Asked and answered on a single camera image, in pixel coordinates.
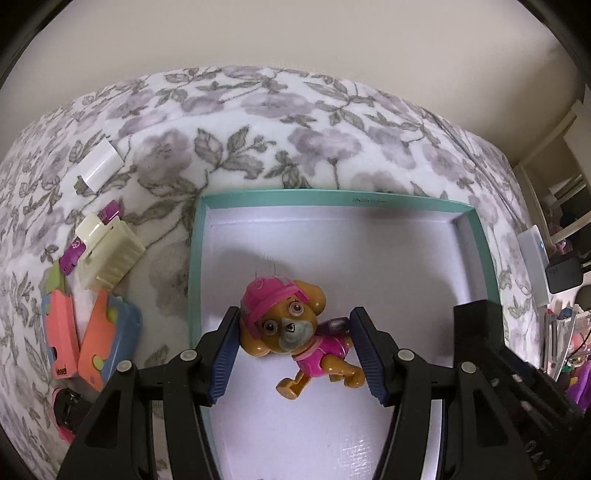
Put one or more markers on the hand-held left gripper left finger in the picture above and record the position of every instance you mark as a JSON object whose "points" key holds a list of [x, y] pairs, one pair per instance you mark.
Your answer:
{"points": [[225, 360]]}

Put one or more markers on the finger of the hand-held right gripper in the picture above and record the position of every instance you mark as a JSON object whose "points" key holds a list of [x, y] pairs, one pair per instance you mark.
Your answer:
{"points": [[480, 327]]}

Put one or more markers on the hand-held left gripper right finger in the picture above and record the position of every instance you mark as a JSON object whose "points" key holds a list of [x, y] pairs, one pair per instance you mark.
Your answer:
{"points": [[369, 360]]}

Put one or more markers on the brown pink dog toy figure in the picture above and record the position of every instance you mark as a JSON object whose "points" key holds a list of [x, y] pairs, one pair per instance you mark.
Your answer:
{"points": [[300, 332]]}

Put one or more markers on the teal cardboard box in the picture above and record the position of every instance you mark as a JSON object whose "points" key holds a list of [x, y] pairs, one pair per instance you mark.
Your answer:
{"points": [[323, 240]]}

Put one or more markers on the orange blue plastic toy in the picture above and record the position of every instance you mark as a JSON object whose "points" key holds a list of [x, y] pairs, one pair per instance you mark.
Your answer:
{"points": [[99, 332]]}

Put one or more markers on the cream hair claw clip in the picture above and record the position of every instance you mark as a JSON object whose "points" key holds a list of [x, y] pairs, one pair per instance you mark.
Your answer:
{"points": [[111, 258]]}

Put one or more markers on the salmon pink plastic toy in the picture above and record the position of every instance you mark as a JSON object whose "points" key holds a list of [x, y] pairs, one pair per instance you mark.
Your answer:
{"points": [[64, 332]]}

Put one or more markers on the pink smart watch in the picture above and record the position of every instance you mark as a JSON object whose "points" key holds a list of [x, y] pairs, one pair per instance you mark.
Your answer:
{"points": [[69, 410]]}

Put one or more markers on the purple tube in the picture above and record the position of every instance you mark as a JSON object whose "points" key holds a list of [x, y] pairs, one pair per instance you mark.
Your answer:
{"points": [[74, 254]]}

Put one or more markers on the white charger plug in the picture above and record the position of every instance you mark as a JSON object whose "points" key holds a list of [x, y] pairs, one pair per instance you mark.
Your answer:
{"points": [[99, 168]]}

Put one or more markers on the purple fleece blanket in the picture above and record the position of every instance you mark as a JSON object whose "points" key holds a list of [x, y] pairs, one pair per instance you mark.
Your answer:
{"points": [[579, 385]]}

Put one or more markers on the white power strip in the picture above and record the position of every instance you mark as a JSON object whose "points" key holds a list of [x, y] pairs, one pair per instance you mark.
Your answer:
{"points": [[533, 263]]}

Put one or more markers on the black power adapter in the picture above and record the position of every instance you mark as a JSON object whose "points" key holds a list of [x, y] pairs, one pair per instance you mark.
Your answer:
{"points": [[563, 274]]}

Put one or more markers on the white shelf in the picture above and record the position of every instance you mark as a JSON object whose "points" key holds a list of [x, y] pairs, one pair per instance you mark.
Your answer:
{"points": [[572, 152]]}

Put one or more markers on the floral blanket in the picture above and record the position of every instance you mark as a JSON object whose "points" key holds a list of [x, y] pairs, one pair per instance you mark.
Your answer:
{"points": [[323, 138]]}

